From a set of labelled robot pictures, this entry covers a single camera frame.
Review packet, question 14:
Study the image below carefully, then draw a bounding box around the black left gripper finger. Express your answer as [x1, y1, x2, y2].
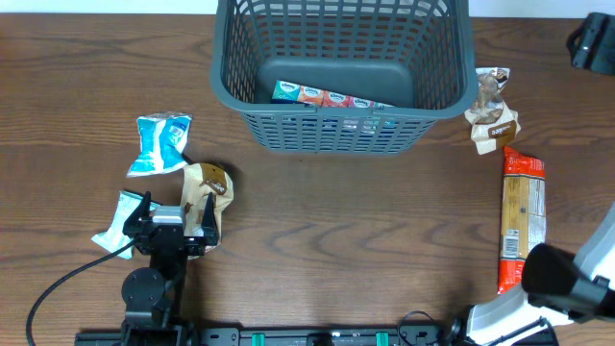
[123, 191, 152, 235]
[200, 192, 219, 246]

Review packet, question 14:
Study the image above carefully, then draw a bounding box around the tan brown snack bag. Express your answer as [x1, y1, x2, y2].
[180, 163, 234, 252]

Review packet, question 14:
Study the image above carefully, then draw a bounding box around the beige brown cookie bag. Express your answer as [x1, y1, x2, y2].
[464, 67, 521, 155]

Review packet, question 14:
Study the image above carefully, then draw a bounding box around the colourful tissue multipack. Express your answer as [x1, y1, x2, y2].
[271, 80, 393, 135]

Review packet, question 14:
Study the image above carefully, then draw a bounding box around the orange pasta packet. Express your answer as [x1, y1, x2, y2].
[498, 147, 547, 294]

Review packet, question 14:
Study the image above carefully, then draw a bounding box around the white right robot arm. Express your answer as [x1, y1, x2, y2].
[443, 68, 614, 345]

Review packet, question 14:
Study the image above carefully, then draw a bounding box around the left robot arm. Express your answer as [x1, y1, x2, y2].
[121, 193, 219, 346]

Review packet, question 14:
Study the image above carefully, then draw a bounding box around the teal white snack packet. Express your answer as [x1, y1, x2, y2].
[91, 190, 142, 253]

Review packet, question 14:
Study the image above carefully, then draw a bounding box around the blue white snack bag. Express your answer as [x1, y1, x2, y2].
[127, 111, 192, 178]

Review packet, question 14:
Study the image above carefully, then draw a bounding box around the grey plastic basket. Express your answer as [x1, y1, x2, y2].
[209, 0, 478, 155]

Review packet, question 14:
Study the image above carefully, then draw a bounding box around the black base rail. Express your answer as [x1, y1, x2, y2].
[74, 325, 444, 346]

